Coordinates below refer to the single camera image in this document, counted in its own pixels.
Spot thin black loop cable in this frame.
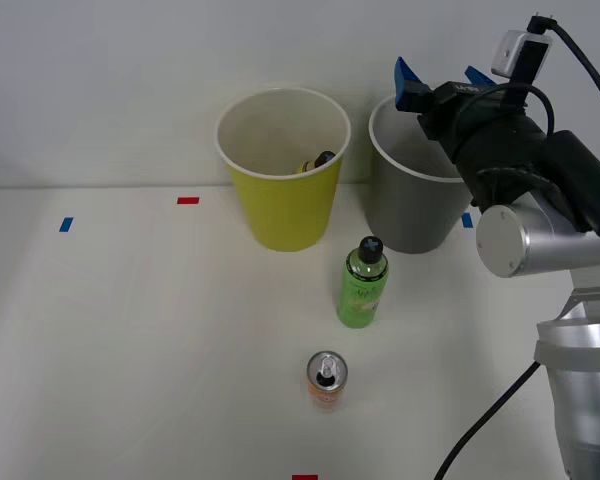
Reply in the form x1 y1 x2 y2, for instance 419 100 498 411
467 82 556 137

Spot black camera cable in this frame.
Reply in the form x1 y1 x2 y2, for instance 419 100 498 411
526 13 600 126

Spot grey plastic waste bin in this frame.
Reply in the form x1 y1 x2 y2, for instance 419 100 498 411
368 93 476 255

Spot small yellow bottle black cap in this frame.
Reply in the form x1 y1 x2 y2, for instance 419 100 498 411
295 150 337 176

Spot yellow-green plastic waste bin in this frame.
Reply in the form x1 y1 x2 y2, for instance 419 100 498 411
214 87 352 253

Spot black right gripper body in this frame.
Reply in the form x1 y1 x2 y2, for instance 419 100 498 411
417 80 530 157

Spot green label plastic bottle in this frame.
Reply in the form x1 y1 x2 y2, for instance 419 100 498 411
336 235 390 330

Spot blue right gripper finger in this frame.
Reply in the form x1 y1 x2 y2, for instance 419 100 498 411
393 56 437 114
463 64 499 88

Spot pale grey wrist camera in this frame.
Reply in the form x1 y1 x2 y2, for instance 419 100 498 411
490 29 551 85

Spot orange drink can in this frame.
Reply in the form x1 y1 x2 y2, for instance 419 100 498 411
306 350 350 415

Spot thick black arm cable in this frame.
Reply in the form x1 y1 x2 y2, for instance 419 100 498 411
432 360 542 480

